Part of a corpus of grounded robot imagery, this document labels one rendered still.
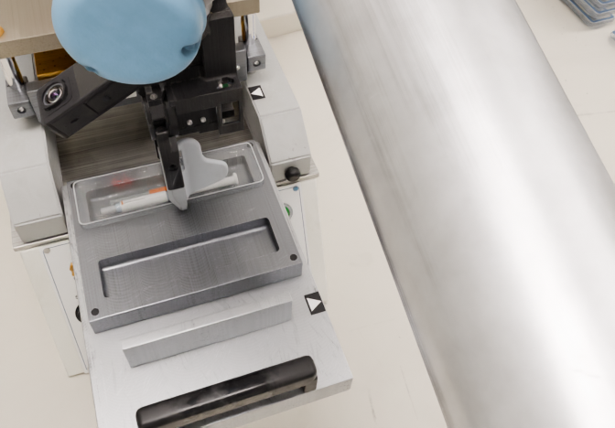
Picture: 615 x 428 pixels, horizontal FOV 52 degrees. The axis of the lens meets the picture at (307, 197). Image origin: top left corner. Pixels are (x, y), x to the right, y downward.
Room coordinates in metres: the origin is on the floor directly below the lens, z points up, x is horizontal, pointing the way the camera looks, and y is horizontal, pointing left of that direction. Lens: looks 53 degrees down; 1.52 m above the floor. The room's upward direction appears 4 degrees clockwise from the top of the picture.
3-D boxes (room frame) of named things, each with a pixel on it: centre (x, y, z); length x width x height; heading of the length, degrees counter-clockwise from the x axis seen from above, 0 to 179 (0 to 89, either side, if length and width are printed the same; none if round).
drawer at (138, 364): (0.31, 0.11, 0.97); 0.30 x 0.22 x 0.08; 23
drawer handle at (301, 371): (0.18, 0.05, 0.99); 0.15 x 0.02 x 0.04; 113
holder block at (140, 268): (0.35, 0.12, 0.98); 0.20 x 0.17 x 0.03; 113
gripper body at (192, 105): (0.40, 0.11, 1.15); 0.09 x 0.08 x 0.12; 113
